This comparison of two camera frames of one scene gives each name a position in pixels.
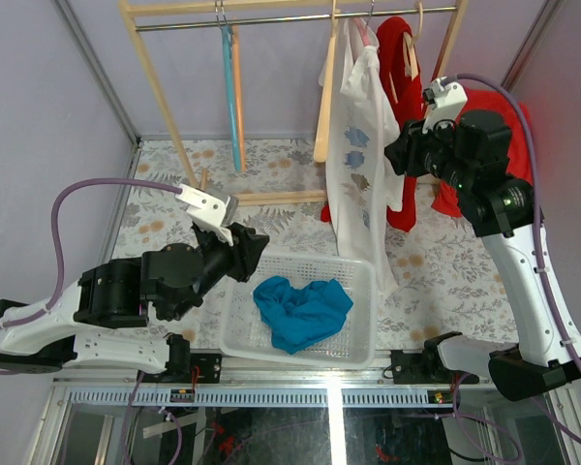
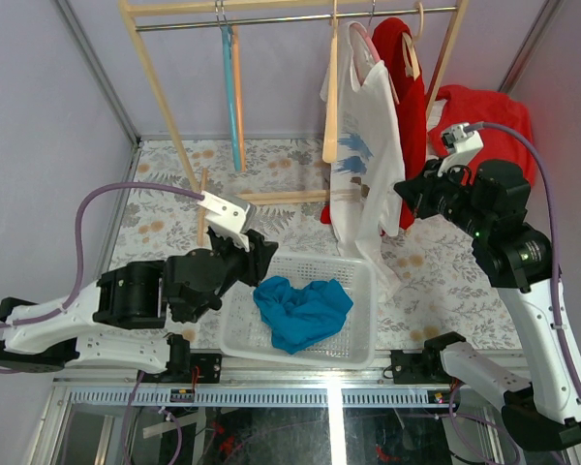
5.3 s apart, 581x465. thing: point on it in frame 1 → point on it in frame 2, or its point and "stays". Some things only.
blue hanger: (228, 40) stays
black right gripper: (404, 152) → (417, 193)
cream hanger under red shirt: (410, 54) stays
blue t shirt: (298, 317) stays
